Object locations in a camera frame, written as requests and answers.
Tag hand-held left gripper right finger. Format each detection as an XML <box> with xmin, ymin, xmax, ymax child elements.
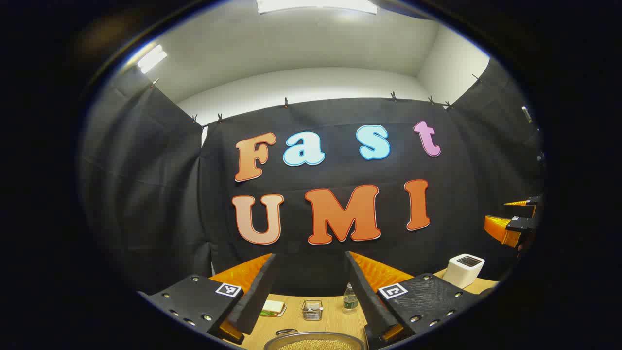
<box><xmin>344</xmin><ymin>251</ymin><xmax>486</xmax><ymax>350</ymax></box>

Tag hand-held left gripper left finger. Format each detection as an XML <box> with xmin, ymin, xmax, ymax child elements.
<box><xmin>138</xmin><ymin>253</ymin><xmax>278</xmax><ymax>347</ymax></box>

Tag steel pot with black handles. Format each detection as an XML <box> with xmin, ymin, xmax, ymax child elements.
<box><xmin>264</xmin><ymin>329</ymin><xmax>366</xmax><ymax>350</ymax></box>

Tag clear plastic water bottle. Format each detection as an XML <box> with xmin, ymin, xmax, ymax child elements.
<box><xmin>343</xmin><ymin>283</ymin><xmax>359</xmax><ymax>312</ymax></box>

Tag small white plate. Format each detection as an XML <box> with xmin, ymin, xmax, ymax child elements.
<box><xmin>260</xmin><ymin>301</ymin><xmax>288</xmax><ymax>318</ymax></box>

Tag pile of yellow soybeans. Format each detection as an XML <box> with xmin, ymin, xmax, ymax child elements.
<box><xmin>279</xmin><ymin>339</ymin><xmax>355</xmax><ymax>350</ymax></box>

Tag white toaster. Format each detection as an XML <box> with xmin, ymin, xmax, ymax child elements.
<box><xmin>442</xmin><ymin>254</ymin><xmax>485</xmax><ymax>289</ymax></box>

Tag row of black cloth clips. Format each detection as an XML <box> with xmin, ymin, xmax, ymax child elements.
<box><xmin>151</xmin><ymin>73</ymin><xmax>484</xmax><ymax>124</ymax></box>

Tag small ceiling light panel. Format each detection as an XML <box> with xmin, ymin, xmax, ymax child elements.
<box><xmin>137</xmin><ymin>45</ymin><xmax>168</xmax><ymax>74</ymax></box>

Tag long ceiling light panel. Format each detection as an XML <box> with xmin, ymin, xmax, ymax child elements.
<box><xmin>256</xmin><ymin>0</ymin><xmax>378</xmax><ymax>15</ymax></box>

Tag metal wire basket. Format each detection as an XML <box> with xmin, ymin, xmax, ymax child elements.
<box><xmin>301</xmin><ymin>300</ymin><xmax>324</xmax><ymax>321</ymax></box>

